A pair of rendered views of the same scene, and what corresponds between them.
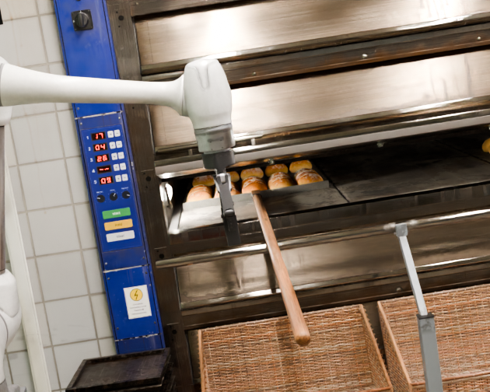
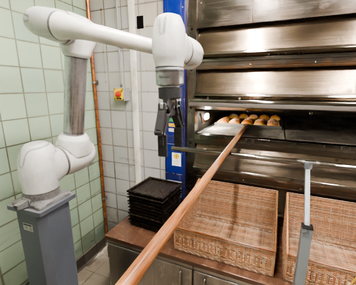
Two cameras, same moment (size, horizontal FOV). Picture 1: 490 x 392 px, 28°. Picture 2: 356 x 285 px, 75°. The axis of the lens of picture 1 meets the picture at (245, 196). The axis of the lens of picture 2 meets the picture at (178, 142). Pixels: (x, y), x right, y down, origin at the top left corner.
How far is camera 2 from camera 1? 1.61 m
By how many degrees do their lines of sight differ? 23
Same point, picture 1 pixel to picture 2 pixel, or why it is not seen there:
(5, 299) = (74, 149)
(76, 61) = not seen: hidden behind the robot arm
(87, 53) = not seen: hidden behind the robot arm
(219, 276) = (213, 158)
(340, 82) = (296, 75)
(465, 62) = not seen: outside the picture
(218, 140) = (166, 77)
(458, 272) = (338, 191)
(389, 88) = (325, 82)
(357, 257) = (282, 167)
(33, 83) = (66, 23)
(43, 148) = (151, 86)
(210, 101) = (163, 44)
